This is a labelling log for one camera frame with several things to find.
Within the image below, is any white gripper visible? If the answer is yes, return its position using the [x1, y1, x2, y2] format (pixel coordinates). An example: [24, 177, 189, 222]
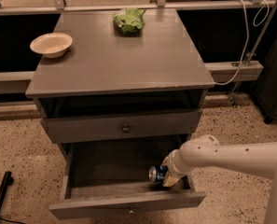
[161, 149, 192, 187]

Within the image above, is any blue pepsi can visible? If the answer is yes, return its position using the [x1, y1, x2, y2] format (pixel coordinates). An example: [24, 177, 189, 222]
[148, 165, 168, 183]

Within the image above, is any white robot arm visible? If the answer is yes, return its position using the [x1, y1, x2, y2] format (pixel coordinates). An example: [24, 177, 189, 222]
[162, 134, 277, 224]

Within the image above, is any round metal drawer knob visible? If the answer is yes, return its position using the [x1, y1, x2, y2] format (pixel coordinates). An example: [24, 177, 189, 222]
[122, 124, 130, 133]

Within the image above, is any grey drawer cabinet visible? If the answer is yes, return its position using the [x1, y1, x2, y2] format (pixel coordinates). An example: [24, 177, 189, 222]
[24, 8, 215, 161]

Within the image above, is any closed grey top drawer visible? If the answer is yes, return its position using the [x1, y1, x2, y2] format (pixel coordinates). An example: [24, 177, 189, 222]
[41, 109, 201, 144]

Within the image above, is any dark cabinet at right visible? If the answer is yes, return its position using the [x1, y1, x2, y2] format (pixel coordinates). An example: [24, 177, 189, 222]
[252, 36, 277, 124]

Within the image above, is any green chip bag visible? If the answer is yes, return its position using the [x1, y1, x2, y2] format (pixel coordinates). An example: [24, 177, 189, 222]
[113, 7, 145, 35]

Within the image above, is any black pole on floor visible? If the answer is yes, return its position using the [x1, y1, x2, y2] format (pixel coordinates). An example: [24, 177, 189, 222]
[0, 171, 13, 210]

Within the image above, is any white bowl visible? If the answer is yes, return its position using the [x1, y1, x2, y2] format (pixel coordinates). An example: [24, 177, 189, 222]
[30, 33, 73, 59]

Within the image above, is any white cable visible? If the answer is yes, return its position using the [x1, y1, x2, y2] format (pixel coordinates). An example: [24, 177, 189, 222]
[213, 0, 270, 87]

